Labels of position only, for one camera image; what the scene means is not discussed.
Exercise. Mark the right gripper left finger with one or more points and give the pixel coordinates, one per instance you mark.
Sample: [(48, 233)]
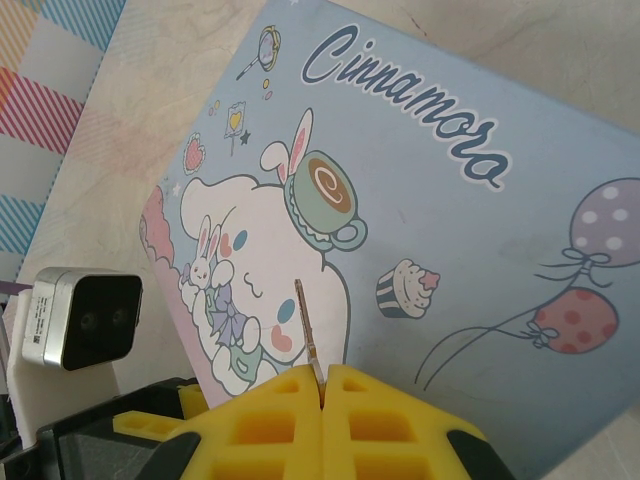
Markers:
[(260, 435)]

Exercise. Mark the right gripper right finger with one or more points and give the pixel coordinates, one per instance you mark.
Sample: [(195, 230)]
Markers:
[(390, 435)]

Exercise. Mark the left camera white mount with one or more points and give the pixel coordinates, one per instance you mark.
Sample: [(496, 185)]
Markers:
[(20, 395)]

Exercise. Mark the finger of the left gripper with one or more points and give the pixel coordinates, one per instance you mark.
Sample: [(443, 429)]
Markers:
[(100, 450)]

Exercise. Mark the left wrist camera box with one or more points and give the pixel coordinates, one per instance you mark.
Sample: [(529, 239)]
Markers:
[(95, 320)]

